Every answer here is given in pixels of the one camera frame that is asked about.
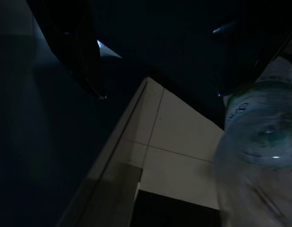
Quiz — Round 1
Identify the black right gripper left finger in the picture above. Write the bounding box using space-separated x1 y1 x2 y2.
27 0 108 99

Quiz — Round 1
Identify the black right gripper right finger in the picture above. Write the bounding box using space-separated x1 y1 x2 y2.
212 14 292 97

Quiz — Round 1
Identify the teal capped water bottle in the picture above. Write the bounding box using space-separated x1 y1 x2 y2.
214 56 292 227

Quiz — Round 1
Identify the silver grey fridge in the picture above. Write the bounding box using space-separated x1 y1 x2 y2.
0 0 149 227

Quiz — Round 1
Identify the black floor mat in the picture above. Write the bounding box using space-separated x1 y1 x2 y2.
89 0 292 133

